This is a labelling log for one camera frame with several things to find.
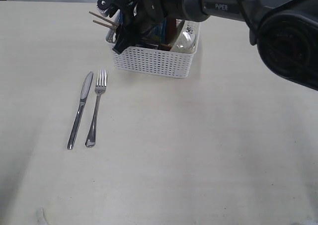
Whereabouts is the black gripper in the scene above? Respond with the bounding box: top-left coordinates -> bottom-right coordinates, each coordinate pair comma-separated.
113,0 -> 164,54

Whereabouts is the silver fork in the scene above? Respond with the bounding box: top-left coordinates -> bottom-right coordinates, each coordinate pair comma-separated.
85,69 -> 108,148

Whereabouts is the silver table knife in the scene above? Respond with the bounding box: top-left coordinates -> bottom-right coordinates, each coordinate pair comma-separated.
67,72 -> 93,150

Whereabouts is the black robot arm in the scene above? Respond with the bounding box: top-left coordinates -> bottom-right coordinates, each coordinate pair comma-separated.
110,0 -> 318,90

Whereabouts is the blue chips bag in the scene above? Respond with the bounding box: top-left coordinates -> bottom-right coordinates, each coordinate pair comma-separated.
118,11 -> 169,43

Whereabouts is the brown round plate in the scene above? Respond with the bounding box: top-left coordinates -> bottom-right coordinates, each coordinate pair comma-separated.
159,18 -> 177,51

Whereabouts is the white speckled ceramic bowl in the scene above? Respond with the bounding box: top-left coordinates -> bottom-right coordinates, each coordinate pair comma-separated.
170,20 -> 196,54

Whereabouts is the white perforated plastic basket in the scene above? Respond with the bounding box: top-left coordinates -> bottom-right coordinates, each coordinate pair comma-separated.
105,21 -> 200,78

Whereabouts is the black cable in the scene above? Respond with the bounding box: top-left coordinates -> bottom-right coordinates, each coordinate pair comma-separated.
218,0 -> 264,34

